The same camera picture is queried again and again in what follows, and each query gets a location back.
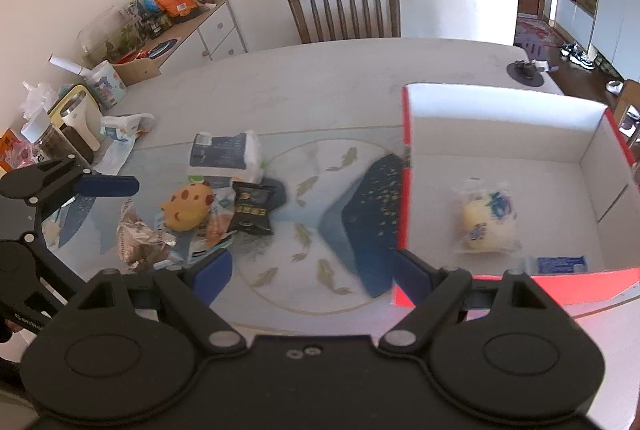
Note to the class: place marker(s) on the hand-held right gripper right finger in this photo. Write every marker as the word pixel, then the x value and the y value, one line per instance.
pixel 410 275

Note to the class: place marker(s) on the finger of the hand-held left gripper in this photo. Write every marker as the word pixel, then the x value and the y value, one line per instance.
pixel 107 186

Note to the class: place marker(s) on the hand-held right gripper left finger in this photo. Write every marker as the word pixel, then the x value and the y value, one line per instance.
pixel 215 275

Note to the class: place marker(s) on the white sausage packet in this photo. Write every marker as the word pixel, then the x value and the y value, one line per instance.
pixel 215 230

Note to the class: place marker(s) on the silver foil packet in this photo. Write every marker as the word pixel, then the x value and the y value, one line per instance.
pixel 137 240

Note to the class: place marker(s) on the yellow cheese toy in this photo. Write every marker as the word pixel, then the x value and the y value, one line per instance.
pixel 185 209

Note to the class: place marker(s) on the black snack packet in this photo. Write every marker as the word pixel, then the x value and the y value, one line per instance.
pixel 251 210

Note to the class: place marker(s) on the white blue tissue pack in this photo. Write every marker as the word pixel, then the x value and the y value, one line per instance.
pixel 225 155

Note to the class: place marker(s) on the red cardboard box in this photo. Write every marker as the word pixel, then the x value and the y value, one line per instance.
pixel 500 145

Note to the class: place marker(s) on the printed white plastic bag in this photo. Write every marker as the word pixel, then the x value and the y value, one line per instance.
pixel 122 130

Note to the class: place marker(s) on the glass jar dark contents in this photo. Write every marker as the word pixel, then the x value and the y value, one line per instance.
pixel 55 143

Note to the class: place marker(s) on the yellow and white appliance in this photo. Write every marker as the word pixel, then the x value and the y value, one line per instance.
pixel 77 110

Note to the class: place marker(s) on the fish print table mat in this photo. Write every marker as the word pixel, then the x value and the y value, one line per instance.
pixel 300 270

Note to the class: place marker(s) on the bread bun clear packet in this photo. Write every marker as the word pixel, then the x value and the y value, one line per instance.
pixel 485 220

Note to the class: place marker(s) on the printed paper towel roll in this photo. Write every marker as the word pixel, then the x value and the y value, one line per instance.
pixel 106 85

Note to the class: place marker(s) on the red snack packet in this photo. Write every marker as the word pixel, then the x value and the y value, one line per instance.
pixel 12 150

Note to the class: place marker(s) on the white paper roll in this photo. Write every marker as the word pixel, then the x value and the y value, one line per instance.
pixel 67 64

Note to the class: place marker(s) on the dark blue plate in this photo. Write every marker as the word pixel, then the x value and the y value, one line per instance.
pixel 162 48

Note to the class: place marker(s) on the small blue packet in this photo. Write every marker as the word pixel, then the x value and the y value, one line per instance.
pixel 560 265

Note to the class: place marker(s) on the clear plastic terrarium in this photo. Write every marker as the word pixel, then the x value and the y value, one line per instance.
pixel 107 35

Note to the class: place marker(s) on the blue snack bag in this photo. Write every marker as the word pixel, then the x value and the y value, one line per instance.
pixel 151 4

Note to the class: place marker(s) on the white drawer sideboard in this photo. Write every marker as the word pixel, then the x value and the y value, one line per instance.
pixel 215 30

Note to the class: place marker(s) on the black phone stand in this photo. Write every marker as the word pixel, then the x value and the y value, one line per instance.
pixel 525 73

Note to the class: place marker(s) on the purple stool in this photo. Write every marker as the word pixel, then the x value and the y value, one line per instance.
pixel 530 45

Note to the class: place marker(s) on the pair of dark sneakers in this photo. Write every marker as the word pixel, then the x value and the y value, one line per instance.
pixel 577 56

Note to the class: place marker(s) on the red patterned rug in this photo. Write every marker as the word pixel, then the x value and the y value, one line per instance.
pixel 535 28

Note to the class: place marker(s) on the wooden slat-back chair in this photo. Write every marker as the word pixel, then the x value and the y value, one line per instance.
pixel 345 5

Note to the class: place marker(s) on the white shoe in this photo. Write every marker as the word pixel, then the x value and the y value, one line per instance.
pixel 615 86

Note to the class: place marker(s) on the white shoe cabinet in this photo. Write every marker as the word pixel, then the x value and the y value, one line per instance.
pixel 615 10

